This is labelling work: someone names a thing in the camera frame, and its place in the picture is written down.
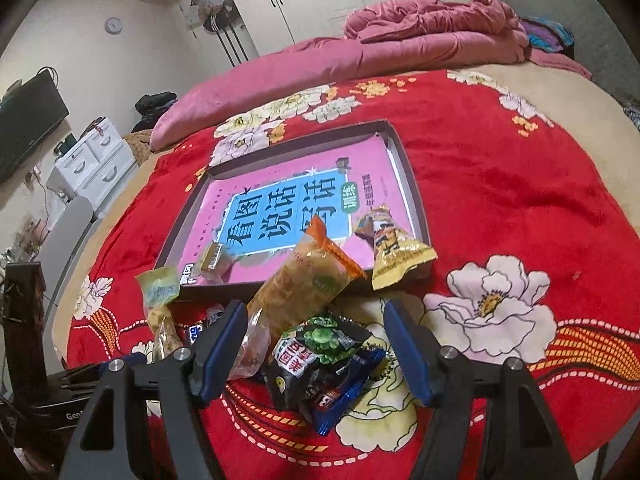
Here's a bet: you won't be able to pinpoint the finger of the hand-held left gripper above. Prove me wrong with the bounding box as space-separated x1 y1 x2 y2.
59 352 151 392

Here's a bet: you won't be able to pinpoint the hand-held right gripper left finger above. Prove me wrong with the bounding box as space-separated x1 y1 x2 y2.
57 300 248 480

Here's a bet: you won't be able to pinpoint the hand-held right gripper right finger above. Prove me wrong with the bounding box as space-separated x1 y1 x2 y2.
382 300 608 480

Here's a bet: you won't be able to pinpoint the clear snack packet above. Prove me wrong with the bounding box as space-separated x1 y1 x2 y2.
227 307 281 383

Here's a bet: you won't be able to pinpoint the dark chocolate bar blue label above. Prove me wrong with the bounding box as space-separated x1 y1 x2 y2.
182 305 226 348

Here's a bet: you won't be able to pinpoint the green printed snack packet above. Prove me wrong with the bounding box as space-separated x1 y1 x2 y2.
134 266 183 361

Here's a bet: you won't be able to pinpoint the blue snack packet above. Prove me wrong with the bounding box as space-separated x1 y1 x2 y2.
300 345 388 436

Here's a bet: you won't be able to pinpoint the small beige snack packet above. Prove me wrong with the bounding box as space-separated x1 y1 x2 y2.
196 241 236 278

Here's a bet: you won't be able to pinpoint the black and green snack packet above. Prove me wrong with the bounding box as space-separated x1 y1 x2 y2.
262 316 373 413

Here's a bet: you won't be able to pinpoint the long orange snack packet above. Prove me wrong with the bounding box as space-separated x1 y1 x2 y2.
247 215 368 351

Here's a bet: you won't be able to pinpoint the yellow snack packet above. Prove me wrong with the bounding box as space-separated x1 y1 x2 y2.
352 203 438 292

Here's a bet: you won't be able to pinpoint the dark tray with pink book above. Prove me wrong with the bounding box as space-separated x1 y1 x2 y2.
182 132 423 288

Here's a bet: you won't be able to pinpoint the red floral blanket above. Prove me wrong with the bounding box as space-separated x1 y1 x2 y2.
65 67 640 480

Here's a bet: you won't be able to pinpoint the white drawer cabinet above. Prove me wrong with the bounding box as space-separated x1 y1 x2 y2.
46 117 137 221

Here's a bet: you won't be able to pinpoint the brown fuzzy cloth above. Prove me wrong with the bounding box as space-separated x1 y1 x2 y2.
122 130 156 166

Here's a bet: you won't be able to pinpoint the dark clothes pile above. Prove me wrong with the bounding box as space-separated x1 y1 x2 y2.
134 91 178 133

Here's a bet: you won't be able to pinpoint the black television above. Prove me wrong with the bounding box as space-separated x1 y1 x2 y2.
0 71 70 186

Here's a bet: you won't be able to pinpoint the pink quilt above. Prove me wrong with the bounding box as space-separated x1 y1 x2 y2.
150 0 593 153

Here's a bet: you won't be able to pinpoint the hanging bags and hats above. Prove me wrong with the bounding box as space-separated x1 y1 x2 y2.
177 0 248 66

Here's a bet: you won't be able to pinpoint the multicoloured cloth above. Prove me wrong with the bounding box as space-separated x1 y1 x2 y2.
520 16 576 53

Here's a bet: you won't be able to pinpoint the grey padded headboard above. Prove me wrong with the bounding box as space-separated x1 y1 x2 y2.
490 0 640 111

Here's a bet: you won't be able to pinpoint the dark wooden post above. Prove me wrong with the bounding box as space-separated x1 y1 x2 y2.
2 260 51 396

